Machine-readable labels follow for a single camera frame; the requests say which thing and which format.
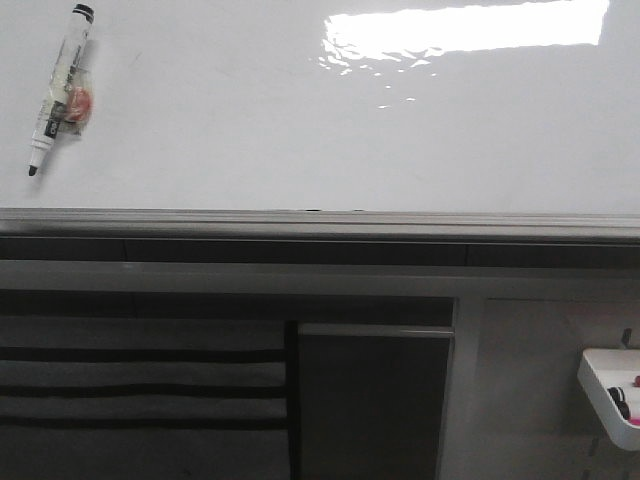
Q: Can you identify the white plastic marker tray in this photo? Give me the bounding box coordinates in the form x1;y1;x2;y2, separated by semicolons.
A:
577;348;639;452

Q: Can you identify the dark grey panel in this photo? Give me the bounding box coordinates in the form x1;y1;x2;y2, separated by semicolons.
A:
298;323;454;479

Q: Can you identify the white whiteboard with aluminium frame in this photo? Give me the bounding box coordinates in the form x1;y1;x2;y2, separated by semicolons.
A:
1;1;639;243

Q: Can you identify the black white whiteboard marker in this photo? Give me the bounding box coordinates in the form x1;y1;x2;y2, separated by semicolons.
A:
28;3;95;177

